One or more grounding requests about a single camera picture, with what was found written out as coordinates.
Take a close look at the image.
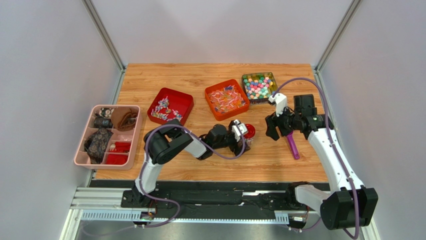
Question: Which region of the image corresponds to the pink organizer basket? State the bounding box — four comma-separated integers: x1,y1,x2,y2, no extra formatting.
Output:
73,105,142,171

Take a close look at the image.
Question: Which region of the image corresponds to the red tray of swirl lollipops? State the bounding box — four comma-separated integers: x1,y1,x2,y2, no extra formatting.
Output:
147,87,194,125

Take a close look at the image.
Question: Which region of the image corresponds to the purple plastic scoop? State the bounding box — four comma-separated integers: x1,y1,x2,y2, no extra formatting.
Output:
286,131,300,160

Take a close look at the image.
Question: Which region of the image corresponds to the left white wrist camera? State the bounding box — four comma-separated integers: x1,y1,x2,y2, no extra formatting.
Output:
231,119,249,138

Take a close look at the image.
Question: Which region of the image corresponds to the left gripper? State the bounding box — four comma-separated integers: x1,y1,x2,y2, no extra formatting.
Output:
212,121,250,157

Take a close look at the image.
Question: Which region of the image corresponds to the clear tray of colourful candies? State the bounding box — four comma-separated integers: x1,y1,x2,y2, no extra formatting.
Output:
241,72,278,105

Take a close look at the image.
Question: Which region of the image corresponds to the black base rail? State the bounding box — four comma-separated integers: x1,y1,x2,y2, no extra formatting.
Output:
120,181,315,220

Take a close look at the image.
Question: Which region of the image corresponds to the clear plastic jar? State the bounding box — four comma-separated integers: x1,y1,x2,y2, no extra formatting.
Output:
244,136,253,147

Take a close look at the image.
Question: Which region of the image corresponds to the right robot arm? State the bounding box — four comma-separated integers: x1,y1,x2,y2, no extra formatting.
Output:
265,93,379,230

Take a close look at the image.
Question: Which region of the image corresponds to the orange tray of lollipops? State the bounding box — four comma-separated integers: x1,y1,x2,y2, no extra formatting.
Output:
204,79,250,121

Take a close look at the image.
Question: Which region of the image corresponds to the red jar lid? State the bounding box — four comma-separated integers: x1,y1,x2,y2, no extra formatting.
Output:
244,124,256,139

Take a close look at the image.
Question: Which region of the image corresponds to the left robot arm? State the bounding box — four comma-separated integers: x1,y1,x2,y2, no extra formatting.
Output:
131,119,250,203

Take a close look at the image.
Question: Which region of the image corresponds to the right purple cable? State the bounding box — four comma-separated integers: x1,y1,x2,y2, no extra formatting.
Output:
271,77,361,240

